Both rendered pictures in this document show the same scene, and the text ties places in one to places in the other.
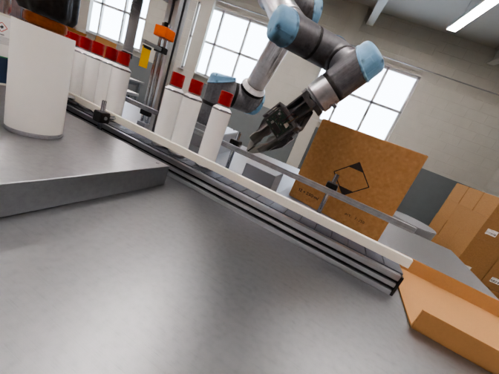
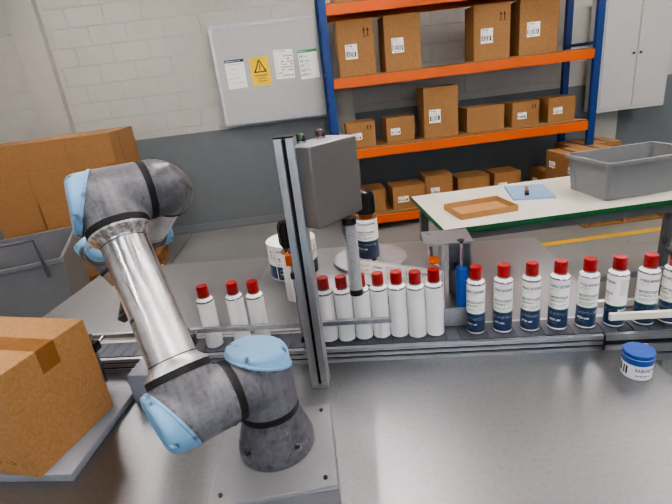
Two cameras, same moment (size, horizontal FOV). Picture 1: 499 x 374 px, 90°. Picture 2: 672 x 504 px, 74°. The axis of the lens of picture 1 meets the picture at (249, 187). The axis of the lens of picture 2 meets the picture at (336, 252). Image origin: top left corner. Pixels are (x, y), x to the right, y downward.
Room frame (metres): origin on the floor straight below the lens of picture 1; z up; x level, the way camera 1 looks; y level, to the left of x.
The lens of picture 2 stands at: (1.93, 0.33, 1.61)
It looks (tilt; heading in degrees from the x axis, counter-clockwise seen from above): 21 degrees down; 170
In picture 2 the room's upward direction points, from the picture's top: 7 degrees counter-clockwise
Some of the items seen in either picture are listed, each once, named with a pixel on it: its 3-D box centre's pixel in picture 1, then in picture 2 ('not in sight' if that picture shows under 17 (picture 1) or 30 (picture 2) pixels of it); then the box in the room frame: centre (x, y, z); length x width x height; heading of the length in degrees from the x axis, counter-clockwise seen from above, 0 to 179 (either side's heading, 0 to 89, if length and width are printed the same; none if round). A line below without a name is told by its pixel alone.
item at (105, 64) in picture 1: (106, 82); (344, 308); (0.78, 0.53, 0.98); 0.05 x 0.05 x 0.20
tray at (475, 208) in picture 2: not in sight; (479, 207); (-0.38, 1.61, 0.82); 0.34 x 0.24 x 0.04; 88
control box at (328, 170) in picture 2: not in sight; (322, 180); (0.86, 0.50, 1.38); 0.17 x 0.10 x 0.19; 128
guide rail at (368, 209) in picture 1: (214, 139); (209, 329); (0.70, 0.14, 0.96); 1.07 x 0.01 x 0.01; 73
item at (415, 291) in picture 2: not in sight; (416, 303); (0.84, 0.73, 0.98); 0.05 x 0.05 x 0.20
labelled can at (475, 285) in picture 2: not in sight; (475, 299); (0.89, 0.89, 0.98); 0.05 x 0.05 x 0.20
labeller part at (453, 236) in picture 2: not in sight; (445, 236); (0.78, 0.86, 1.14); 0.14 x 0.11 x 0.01; 73
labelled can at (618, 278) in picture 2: not in sight; (616, 290); (1.00, 1.25, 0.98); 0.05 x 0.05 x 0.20
